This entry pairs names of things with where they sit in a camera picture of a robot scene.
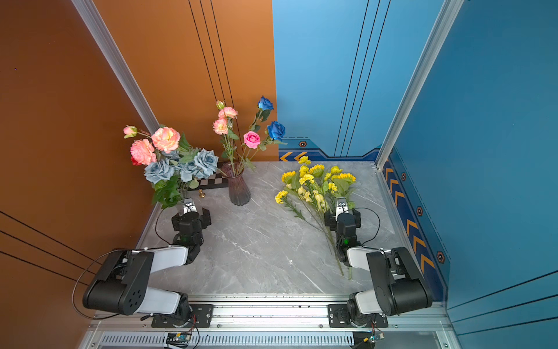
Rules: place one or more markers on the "background small orange sunflower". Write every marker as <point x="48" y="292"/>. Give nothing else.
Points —
<point x="287" y="177"/>

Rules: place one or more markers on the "background yellow carnation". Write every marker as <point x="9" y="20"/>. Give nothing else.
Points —
<point x="306" y="178"/>
<point x="289" y="198"/>

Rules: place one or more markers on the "background yellow poppy spray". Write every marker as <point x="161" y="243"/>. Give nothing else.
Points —
<point x="304" y="161"/>

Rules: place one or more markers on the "yellow rose spray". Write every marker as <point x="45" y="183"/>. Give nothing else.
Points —
<point x="315" y="204"/>

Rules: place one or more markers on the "background large sunflower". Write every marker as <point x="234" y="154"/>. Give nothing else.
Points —
<point x="317" y="171"/>

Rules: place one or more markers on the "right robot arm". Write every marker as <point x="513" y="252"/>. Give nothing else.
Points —
<point x="398" y="286"/>

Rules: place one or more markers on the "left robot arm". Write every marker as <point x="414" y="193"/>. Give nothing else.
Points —
<point x="121" y="286"/>

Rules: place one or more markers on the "dark ribbed vase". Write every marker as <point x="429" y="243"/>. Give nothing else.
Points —
<point x="239" y="192"/>

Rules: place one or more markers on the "background bouquet in dark vase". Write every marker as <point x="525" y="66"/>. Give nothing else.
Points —
<point x="220" y="136"/>

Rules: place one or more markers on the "checkered chessboard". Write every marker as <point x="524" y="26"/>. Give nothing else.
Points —
<point x="214" y="181"/>

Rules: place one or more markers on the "grey blue roses bunch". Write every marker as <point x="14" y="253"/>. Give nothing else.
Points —
<point x="173" y="174"/>

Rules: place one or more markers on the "red rose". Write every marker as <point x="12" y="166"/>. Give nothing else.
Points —
<point x="135" y="162"/>

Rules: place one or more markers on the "right circuit board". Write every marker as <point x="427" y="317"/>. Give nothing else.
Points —
<point x="367" y="340"/>

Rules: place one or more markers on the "circuit board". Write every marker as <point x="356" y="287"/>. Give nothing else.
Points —
<point x="367" y="340"/>
<point x="178" y="340"/>

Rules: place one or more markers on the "left circuit board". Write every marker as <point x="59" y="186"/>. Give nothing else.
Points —
<point x="178" y="340"/>

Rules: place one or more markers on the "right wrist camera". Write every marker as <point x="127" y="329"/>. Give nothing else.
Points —
<point x="341" y="206"/>

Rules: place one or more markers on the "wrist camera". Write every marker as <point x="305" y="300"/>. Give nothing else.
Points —
<point x="341" y="206"/>
<point x="189" y="206"/>

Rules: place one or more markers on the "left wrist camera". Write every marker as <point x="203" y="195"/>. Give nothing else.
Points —
<point x="189" y="206"/>

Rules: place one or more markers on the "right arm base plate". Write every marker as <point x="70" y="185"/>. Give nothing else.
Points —
<point x="346" y="316"/>

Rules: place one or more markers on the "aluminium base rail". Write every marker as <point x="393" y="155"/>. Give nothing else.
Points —
<point x="275" y="321"/>

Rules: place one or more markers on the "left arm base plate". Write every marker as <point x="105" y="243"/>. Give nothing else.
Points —
<point x="188" y="317"/>

